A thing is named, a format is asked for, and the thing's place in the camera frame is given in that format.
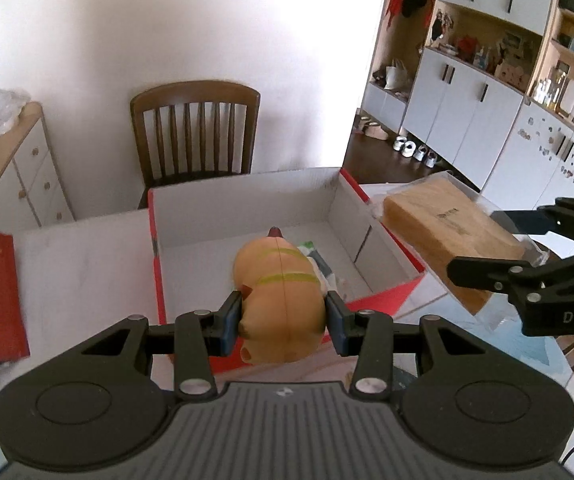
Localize yellow pig toy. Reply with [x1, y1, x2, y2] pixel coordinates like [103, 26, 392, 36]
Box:
[232, 227, 328, 365]

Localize red cardboard box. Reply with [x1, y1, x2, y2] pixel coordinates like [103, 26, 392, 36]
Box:
[147, 167, 425, 376]

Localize row of small shoes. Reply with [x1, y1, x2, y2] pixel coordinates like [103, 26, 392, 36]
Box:
[392, 135, 442, 167]

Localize beige slippers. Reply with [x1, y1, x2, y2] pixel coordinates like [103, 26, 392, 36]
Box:
[359, 116, 390, 140]

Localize white wooden wall cabinet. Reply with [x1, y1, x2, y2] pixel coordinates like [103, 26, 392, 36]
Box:
[362, 0, 574, 221]

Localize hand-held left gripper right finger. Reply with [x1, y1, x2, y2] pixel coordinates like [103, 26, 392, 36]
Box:
[324, 291, 498, 403]

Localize white wooden sideboard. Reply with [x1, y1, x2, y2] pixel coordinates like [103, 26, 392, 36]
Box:
[0, 102, 75, 233]

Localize green white tube pack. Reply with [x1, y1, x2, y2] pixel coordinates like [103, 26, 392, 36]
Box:
[297, 242, 340, 293]

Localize white bag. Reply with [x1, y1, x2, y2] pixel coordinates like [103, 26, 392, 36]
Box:
[384, 60, 410, 93]

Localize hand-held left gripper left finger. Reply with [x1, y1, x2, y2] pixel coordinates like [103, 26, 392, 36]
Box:
[69, 292, 244, 402]

